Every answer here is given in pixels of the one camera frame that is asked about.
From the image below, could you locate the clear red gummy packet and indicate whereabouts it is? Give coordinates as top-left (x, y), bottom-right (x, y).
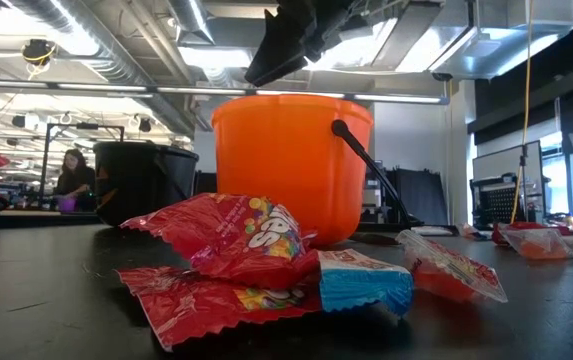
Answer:
top-left (457, 223), bottom-right (493, 242)
top-left (498, 227), bottom-right (573, 260)
top-left (395, 229), bottom-right (509, 305)

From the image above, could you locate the orange plastic bucket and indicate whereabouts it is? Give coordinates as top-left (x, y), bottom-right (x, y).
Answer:
top-left (210, 94), bottom-right (415, 247)

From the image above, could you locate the long ceiling light bar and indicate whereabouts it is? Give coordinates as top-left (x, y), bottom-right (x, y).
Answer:
top-left (0, 78), bottom-right (451, 106)

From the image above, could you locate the black plastic pumpkin bucket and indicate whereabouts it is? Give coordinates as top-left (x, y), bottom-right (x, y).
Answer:
top-left (93, 141), bottom-right (200, 229)

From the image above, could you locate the black fabric panel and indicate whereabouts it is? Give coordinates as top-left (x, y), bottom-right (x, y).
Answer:
top-left (390, 167), bottom-right (450, 226)

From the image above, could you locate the grey whiteboard panel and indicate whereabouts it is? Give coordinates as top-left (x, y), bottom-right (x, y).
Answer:
top-left (471, 141), bottom-right (543, 181)

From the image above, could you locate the person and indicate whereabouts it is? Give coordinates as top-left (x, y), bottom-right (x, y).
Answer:
top-left (53, 148), bottom-right (98, 212)

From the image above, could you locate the black perforated crate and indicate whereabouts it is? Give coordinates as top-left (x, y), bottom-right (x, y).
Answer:
top-left (469, 173), bottom-right (547, 226)

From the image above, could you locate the red desk lamp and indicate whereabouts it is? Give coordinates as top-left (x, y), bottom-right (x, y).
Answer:
top-left (0, 152), bottom-right (12, 191)

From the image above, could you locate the rectangular silver ventilation duct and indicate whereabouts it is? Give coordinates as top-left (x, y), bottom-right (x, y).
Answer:
top-left (428, 0), bottom-right (573, 81)

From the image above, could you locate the yellow hanging cable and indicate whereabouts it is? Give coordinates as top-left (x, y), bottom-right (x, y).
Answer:
top-left (509, 0), bottom-right (535, 225)

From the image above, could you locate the black ceiling camera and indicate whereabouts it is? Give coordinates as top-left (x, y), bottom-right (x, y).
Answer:
top-left (20, 38), bottom-right (58, 67)

